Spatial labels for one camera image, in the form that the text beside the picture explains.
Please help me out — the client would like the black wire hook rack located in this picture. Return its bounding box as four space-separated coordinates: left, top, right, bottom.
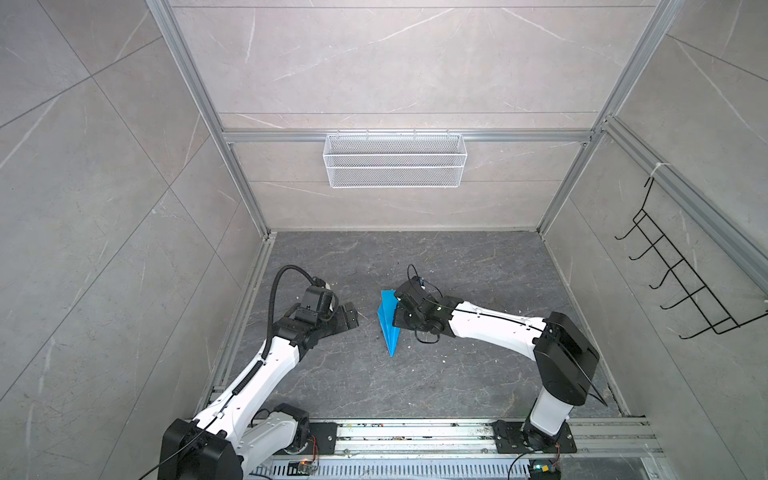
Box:
614 178 767 340

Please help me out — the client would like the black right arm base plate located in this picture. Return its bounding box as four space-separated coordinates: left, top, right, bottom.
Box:
490 420 577 454

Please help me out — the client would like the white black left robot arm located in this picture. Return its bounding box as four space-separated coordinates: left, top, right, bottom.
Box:
157 286 359 479

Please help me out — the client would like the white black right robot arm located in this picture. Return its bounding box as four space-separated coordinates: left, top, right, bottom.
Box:
393 275 600 443

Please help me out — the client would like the white wire mesh basket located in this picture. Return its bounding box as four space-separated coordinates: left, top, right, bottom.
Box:
323 133 468 189

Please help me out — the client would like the aluminium frame rail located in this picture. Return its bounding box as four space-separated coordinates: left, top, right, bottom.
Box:
195 232 277 412

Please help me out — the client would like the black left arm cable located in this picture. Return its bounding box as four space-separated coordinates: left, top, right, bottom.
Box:
137 264 328 480

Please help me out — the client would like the blue square paper sheet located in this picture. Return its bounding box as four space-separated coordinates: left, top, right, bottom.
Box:
377 290 400 357

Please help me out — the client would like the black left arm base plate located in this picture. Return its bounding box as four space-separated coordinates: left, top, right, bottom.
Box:
299 422 339 456

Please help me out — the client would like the aluminium front rail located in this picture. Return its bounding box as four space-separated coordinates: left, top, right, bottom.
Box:
313 417 663 460

